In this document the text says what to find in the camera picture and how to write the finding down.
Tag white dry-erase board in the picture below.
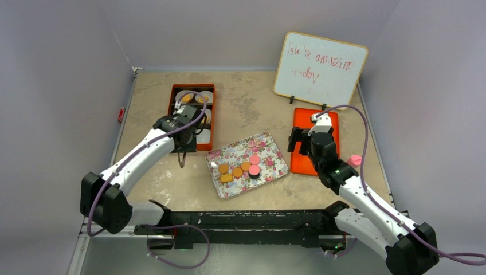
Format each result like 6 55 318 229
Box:
273 32 369 107

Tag orange cookie centre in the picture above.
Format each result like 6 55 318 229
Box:
240 162 252 171

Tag floral serving tray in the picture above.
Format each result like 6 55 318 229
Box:
205 132 289 199

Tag orange box lid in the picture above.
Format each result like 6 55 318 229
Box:
289 108 340 176

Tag round orange cookie top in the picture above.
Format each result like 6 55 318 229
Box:
181 93 193 104

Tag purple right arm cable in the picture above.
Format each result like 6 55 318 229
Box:
317 104 486 266

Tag orange cookie lower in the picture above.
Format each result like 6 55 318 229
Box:
232 167 244 178

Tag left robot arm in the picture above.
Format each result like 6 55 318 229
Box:
80 105 206 237

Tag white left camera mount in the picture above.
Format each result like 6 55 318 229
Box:
173 103 187 115

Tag flower shaped yellow cookie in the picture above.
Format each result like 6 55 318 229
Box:
197 95 209 104

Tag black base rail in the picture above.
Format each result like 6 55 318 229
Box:
135 201 349 249

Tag round orange cookie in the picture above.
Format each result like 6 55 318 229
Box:
181 93 193 104
218 163 229 174

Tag orange cookie box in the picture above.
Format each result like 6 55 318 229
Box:
168 84 216 151

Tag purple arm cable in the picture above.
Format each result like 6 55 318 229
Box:
86 91 211 270
317 104 486 266

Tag white paper cup back right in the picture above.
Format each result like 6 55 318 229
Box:
195 90 213 104

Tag pink round cookie middle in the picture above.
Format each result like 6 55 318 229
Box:
249 154 260 165

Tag white paper cup back left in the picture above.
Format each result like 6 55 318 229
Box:
175 90 194 103

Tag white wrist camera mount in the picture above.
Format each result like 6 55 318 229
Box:
308 113 332 136

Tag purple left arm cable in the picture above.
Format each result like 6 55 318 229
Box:
86 91 211 270

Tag red wall clip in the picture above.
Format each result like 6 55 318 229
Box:
117 107 126 124

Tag white paper cup middle right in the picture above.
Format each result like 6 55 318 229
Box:
203 109 212 124

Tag metal serving tongs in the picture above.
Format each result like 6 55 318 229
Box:
178 152 187 169

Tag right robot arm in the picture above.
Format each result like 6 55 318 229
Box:
287 127 440 274

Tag pink eraser cap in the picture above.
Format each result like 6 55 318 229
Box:
347 154 362 168

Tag square orange biscuit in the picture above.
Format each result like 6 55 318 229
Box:
220 174 234 183

